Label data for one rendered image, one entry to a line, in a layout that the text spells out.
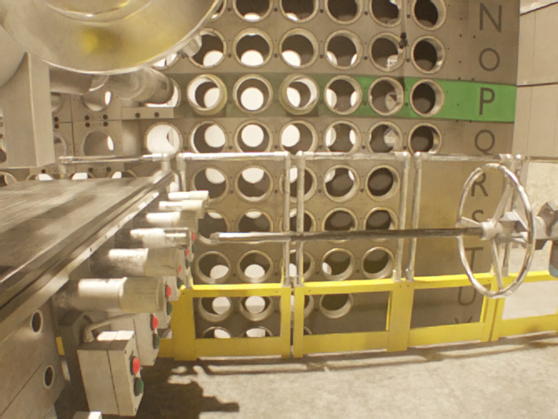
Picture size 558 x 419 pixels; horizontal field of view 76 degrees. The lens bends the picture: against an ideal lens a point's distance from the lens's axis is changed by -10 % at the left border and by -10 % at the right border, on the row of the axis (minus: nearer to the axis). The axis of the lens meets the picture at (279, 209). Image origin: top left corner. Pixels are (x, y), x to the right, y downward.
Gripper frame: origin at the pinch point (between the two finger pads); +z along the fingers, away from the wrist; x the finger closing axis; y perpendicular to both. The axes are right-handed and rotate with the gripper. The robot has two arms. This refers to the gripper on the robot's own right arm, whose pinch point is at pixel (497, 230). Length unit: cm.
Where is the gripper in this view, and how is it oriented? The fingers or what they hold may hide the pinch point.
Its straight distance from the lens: 125.9
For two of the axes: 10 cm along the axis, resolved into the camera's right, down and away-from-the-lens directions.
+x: -0.6, -6.4, 7.7
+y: -0.3, 7.7, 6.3
